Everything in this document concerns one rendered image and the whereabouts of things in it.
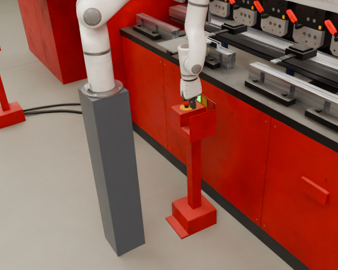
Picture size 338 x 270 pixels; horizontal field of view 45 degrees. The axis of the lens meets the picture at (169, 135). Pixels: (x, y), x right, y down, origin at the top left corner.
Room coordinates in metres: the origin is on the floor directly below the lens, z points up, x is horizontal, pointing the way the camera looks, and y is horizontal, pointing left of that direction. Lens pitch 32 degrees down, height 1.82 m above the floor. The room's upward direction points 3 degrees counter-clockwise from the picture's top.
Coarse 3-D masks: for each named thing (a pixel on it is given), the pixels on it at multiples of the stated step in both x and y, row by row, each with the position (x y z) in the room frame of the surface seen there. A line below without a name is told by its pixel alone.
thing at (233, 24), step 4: (232, 20) 2.54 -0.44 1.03; (224, 24) 2.51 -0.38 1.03; (228, 24) 2.48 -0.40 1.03; (232, 24) 2.47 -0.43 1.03; (236, 24) 2.47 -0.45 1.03; (240, 24) 2.46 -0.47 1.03; (224, 28) 2.49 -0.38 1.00; (228, 28) 2.46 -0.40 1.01; (232, 28) 2.43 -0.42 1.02; (236, 28) 2.43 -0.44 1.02; (240, 28) 2.44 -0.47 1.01; (244, 28) 2.46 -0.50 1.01; (216, 32) 2.43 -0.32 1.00; (220, 32) 2.42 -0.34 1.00; (224, 32) 2.43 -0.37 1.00; (228, 32) 2.46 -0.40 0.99; (232, 32) 2.42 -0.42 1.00; (236, 32) 2.42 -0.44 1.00; (240, 32) 2.44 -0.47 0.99
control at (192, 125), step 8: (200, 104) 1.93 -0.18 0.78; (208, 104) 1.88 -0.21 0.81; (176, 112) 1.87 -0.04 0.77; (184, 112) 1.85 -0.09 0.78; (192, 112) 1.87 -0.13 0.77; (200, 112) 1.89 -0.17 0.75; (208, 112) 1.80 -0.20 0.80; (176, 120) 1.87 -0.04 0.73; (184, 120) 1.84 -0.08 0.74; (192, 120) 1.76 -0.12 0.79; (200, 120) 1.78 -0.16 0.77; (208, 120) 1.80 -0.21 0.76; (176, 128) 1.88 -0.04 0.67; (184, 128) 1.82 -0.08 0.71; (192, 128) 1.75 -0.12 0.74; (200, 128) 1.78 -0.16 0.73; (208, 128) 1.80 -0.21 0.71; (184, 136) 1.80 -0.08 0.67; (192, 136) 1.75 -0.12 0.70; (200, 136) 1.78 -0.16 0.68
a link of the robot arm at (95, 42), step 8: (80, 24) 1.76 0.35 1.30; (104, 24) 1.77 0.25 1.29; (80, 32) 1.74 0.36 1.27; (88, 32) 1.73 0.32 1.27; (96, 32) 1.73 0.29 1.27; (104, 32) 1.74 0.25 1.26; (88, 40) 1.69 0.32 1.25; (96, 40) 1.68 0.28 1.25; (104, 40) 1.70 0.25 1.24; (88, 48) 1.68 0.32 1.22; (96, 48) 1.67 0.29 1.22; (104, 48) 1.69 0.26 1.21
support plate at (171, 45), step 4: (184, 36) 2.39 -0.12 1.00; (168, 40) 2.34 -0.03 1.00; (172, 40) 2.34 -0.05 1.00; (176, 40) 2.33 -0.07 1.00; (180, 40) 2.33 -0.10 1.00; (184, 40) 2.33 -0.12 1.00; (208, 40) 2.30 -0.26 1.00; (160, 44) 2.28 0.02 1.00; (164, 44) 2.27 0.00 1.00; (168, 44) 2.27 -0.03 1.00; (172, 44) 2.27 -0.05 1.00; (176, 44) 2.26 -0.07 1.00; (180, 44) 2.26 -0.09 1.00; (164, 48) 2.23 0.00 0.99; (168, 48) 2.21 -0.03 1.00; (172, 48) 2.21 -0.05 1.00; (176, 48) 2.20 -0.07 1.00; (172, 52) 2.16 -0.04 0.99; (176, 52) 2.16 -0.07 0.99
